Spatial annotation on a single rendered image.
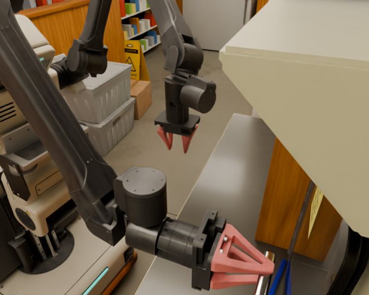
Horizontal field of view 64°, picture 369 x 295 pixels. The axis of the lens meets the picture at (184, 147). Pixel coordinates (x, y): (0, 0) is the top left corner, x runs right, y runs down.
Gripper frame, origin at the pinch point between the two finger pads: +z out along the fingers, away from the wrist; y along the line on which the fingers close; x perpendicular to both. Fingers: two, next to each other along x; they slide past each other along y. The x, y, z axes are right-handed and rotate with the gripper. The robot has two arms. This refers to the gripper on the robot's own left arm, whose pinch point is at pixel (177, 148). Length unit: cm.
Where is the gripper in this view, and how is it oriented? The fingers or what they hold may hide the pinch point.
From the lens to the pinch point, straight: 79.6
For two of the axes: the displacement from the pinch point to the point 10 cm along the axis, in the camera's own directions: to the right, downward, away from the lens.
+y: 9.3, 2.0, -3.0
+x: 3.6, -5.3, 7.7
